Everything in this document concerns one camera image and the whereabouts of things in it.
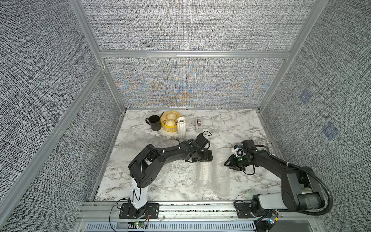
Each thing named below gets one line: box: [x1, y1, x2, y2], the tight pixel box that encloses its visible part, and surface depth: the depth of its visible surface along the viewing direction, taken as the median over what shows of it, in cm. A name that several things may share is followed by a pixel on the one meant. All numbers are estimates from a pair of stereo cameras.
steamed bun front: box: [165, 119, 176, 127], surface depth 105 cm
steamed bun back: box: [166, 112, 178, 120], surface depth 109 cm
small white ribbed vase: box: [176, 116, 187, 140], surface depth 94 cm
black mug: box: [144, 115, 162, 131], surface depth 105 cm
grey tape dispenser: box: [195, 116, 203, 134], surface depth 108 cm
